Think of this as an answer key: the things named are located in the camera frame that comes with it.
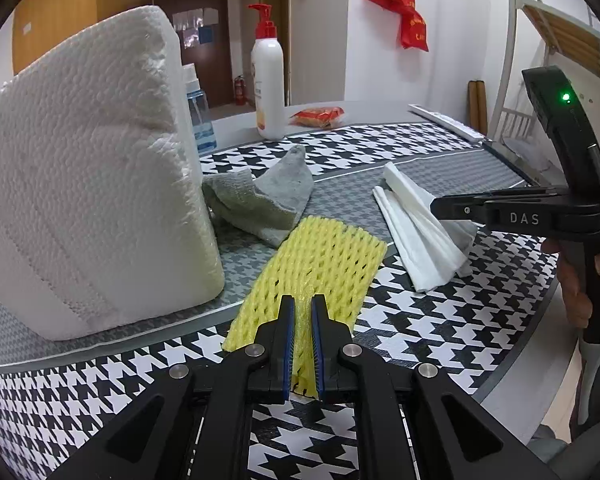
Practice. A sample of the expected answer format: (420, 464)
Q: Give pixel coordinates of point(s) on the white lotion pump bottle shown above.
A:
(268, 85)

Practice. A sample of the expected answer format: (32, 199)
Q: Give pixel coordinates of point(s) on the wooden boards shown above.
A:
(477, 107)

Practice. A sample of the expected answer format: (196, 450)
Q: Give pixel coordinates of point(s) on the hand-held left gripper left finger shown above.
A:
(289, 345)

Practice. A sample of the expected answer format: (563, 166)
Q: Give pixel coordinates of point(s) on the white foam box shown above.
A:
(90, 185)

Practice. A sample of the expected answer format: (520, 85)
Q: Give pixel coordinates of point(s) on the white remote control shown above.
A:
(445, 122)

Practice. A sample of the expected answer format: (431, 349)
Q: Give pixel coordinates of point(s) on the metal bunk bed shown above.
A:
(565, 35)

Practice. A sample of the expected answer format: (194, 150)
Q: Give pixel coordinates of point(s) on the red snack packet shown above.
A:
(317, 116)

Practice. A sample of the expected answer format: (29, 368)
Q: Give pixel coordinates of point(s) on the grey sock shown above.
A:
(275, 195)

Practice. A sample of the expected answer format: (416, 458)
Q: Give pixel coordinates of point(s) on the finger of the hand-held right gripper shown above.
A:
(505, 192)
(457, 209)

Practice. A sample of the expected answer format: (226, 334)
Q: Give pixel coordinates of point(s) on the dark brown door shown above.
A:
(217, 65)

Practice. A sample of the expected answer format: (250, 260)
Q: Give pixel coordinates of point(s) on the wooden wardrobe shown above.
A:
(55, 0)

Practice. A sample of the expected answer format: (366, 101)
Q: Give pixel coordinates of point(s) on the yellow foam net sleeve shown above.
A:
(325, 255)

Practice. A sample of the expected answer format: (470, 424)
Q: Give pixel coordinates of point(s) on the paper notices on door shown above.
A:
(197, 22)

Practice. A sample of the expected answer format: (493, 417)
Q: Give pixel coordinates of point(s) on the red plastic bag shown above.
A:
(397, 0)

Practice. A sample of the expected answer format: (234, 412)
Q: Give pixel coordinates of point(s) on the white tissue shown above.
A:
(420, 240)

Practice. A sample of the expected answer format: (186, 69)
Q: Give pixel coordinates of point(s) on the blue spray bottle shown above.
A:
(200, 120)

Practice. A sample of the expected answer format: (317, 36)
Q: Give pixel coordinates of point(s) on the person's right hand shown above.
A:
(572, 290)

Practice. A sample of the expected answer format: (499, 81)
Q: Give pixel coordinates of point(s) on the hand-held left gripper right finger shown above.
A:
(317, 345)

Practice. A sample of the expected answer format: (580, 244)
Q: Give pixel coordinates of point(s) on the red fire extinguisher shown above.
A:
(239, 91)

